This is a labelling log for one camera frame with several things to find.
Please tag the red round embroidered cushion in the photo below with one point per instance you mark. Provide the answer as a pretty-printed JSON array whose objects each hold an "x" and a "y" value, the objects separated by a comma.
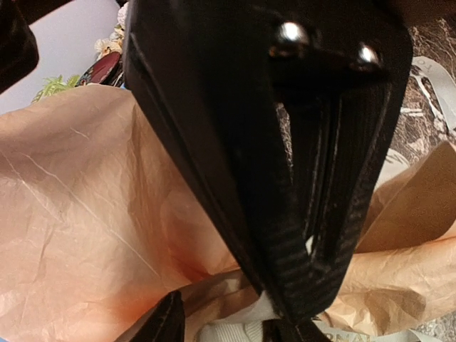
[{"x": 106, "y": 71}]

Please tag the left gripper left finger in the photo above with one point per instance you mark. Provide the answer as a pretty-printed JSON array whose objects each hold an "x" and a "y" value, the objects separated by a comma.
[{"x": 163, "y": 323}]

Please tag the beige pink wrapping paper sheet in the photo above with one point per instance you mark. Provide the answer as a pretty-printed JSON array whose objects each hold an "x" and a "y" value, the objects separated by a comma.
[{"x": 97, "y": 225}]

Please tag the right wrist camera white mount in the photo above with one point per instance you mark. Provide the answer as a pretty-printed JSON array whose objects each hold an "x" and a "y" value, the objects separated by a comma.
[{"x": 19, "y": 52}]

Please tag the green leafy fake flower bunch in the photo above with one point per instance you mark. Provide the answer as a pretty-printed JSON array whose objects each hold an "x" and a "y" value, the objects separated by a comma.
[{"x": 54, "y": 85}]

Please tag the pile of fake flowers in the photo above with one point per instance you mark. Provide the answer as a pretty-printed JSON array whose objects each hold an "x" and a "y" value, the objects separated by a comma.
[{"x": 113, "y": 43}]

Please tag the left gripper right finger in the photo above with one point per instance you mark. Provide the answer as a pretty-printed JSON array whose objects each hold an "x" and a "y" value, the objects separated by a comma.
[{"x": 282, "y": 331}]

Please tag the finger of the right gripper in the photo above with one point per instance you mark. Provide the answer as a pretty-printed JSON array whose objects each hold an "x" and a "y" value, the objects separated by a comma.
[
  {"x": 199, "y": 71},
  {"x": 340, "y": 69}
]

